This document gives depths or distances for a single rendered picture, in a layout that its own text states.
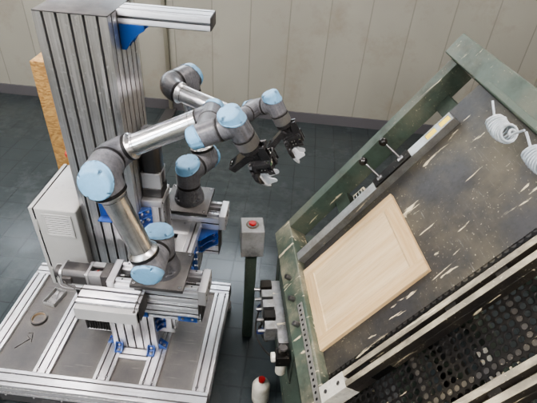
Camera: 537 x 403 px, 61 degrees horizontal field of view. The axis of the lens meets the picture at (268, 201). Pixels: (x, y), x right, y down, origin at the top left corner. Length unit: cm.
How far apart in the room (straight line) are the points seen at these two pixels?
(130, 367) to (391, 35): 389
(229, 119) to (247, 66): 385
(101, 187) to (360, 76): 398
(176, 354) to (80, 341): 56
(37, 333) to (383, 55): 400
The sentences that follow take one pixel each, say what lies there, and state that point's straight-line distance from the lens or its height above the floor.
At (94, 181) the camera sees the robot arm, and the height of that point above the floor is 162.
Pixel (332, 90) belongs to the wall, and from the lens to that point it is 518.
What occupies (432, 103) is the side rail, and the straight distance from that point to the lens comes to 218.
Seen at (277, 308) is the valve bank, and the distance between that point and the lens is 223.
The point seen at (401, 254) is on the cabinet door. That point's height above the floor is 130.
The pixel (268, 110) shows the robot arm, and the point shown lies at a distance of 193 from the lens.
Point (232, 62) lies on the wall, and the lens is 514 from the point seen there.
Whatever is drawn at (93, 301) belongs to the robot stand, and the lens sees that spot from 204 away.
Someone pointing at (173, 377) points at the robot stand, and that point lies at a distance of 265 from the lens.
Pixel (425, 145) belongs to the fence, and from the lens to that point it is 198.
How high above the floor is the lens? 247
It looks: 38 degrees down
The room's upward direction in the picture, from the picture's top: 4 degrees clockwise
